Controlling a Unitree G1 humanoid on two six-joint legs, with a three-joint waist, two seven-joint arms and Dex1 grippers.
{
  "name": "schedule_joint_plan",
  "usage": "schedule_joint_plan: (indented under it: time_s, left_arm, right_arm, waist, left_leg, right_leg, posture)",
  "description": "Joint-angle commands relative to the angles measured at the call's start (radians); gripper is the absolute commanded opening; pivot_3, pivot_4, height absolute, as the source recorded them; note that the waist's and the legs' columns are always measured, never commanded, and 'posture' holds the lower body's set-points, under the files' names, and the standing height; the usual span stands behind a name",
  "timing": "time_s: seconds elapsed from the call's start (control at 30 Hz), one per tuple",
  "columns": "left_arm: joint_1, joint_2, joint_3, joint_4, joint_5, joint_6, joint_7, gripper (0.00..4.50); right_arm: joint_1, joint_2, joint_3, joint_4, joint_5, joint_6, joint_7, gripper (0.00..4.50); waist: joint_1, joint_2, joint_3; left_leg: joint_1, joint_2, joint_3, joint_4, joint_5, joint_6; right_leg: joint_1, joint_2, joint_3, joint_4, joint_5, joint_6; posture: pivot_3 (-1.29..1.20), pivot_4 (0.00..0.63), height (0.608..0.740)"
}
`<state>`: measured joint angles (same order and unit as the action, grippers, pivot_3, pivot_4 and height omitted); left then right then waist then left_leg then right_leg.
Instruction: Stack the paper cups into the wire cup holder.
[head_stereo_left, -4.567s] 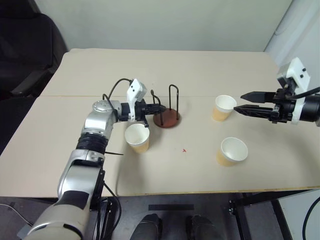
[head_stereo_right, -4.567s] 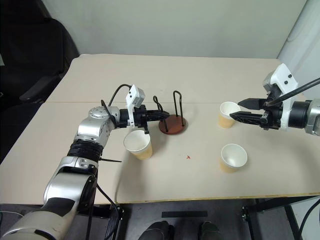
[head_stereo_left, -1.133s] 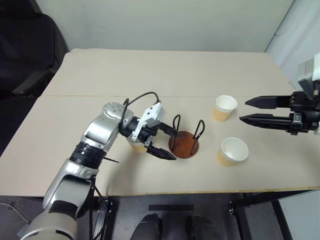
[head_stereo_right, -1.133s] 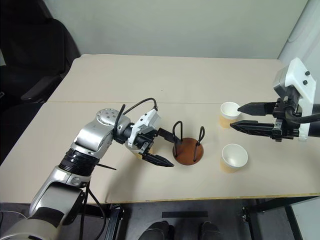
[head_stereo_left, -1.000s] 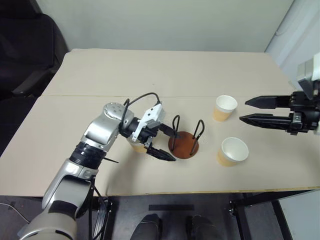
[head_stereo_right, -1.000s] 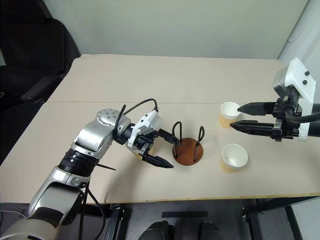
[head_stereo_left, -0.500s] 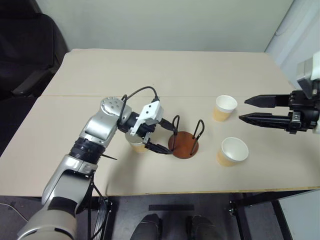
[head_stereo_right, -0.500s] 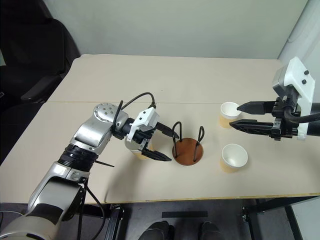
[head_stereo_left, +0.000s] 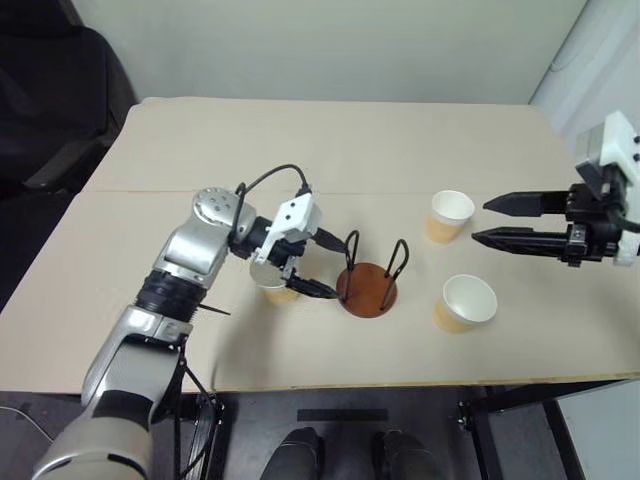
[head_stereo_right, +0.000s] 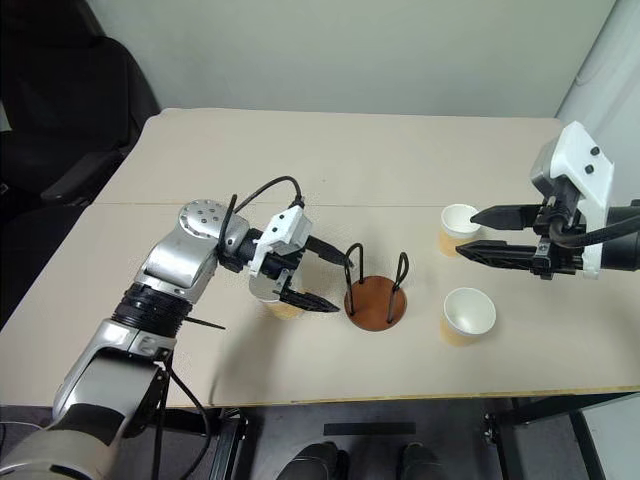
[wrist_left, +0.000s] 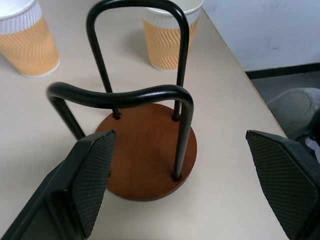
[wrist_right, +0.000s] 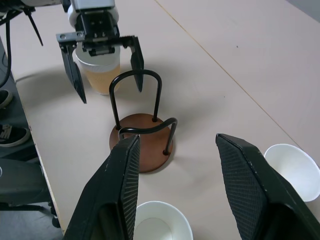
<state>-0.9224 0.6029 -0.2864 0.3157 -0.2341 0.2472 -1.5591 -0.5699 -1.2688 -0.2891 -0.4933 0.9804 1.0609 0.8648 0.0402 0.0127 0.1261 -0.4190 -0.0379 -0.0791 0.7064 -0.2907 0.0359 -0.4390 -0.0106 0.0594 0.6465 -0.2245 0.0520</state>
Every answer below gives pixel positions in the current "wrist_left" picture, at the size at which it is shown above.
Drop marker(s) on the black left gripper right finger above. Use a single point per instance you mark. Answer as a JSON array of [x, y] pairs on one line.
[[282, 180]]

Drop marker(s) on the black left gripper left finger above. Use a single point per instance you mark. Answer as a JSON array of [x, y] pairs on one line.
[[85, 185]]

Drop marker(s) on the orange white ribbed paper cup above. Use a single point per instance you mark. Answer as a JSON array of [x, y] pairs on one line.
[[162, 42], [27, 45]]

